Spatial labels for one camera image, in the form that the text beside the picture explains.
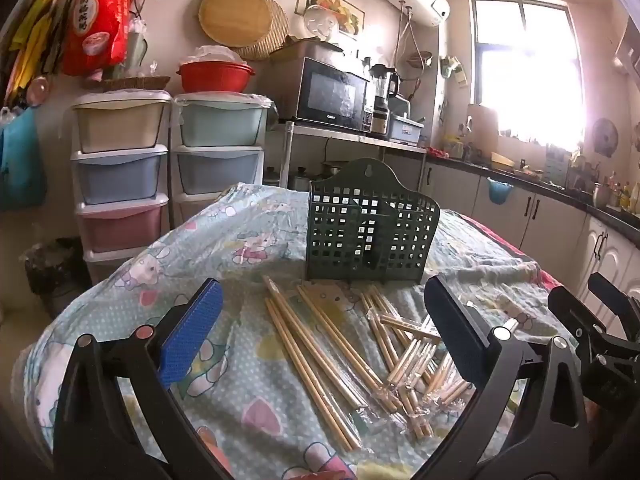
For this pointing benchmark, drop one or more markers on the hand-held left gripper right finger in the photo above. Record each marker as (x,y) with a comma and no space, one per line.
(455,330)

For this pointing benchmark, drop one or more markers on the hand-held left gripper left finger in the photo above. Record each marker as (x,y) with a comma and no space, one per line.
(190,330)

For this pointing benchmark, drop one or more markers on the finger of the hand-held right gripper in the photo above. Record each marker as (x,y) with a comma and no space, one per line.
(612,292)
(567,307)

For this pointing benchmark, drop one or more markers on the group of wooden chopsticks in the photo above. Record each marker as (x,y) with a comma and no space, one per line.
(300,340)

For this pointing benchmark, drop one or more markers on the green plastic utensil basket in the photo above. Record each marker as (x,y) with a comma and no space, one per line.
(340,230)

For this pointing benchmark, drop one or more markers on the cartoon printed blue blanket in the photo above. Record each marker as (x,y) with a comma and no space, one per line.
(240,385)

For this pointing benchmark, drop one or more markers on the white kitchen cabinets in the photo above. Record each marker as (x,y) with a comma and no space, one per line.
(550,220)

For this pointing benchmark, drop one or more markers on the blue silicone pocket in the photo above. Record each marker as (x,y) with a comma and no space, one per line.
(500,192)

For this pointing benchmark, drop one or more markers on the black trash bin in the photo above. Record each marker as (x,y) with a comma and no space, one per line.
(55,275)

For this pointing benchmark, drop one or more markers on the yellow box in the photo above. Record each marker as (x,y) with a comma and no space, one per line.
(502,160)

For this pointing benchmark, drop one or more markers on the drawer tower with teal drawer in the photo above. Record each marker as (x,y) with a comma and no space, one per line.
(220,165)

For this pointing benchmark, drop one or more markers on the drawer tower with cream drawer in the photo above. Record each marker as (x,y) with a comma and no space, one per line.
(117,175)

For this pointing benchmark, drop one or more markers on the red cloth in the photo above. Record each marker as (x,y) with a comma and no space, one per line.
(436,151)

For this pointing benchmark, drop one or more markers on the small steel pot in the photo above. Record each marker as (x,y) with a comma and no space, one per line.
(300,178)

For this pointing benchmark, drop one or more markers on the stacked steel pots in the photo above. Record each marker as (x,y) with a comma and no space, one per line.
(332,167)

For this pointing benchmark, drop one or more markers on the blue-grey dish box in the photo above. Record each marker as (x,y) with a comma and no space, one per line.
(405,127)

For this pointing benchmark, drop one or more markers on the metal shelf rack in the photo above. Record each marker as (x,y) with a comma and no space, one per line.
(350,137)

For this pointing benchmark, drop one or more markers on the grey countertop appliance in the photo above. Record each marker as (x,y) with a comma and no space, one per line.
(400,105)

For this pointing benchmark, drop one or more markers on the black blender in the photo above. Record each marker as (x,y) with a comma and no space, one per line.
(382,105)

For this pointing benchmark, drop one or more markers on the range hood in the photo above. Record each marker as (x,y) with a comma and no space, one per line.
(627,55)

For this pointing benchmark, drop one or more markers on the teal hanging cloth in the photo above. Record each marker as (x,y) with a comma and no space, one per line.
(20,160)

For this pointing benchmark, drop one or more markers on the window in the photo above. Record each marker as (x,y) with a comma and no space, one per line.
(525,60)

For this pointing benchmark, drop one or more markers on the red plastic basin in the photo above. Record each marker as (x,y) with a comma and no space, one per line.
(215,80)

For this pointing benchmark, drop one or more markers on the brown wicker basket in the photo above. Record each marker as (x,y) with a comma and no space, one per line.
(130,83)

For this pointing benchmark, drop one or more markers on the black microwave oven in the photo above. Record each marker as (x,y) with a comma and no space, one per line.
(330,95)

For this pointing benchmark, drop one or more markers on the white plastic bag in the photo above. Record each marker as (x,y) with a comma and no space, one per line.
(215,54)

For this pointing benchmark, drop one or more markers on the round bamboo mat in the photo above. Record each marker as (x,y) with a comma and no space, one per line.
(277,35)

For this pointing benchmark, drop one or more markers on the round wooden board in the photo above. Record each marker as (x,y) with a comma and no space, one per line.
(235,17)

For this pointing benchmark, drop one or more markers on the red shopping bag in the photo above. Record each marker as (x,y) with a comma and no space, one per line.
(97,25)

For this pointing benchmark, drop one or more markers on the yellow hanging cloth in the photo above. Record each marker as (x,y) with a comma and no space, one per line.
(35,35)

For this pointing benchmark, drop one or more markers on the clear plastic dome cover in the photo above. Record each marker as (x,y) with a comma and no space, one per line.
(320,22)

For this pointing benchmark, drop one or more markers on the round wall ornament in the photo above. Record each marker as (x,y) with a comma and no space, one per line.
(605,137)

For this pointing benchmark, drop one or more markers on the green wall holder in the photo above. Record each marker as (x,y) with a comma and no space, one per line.
(452,70)

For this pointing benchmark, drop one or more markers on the fruit wall picture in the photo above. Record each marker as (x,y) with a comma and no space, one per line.
(345,10)

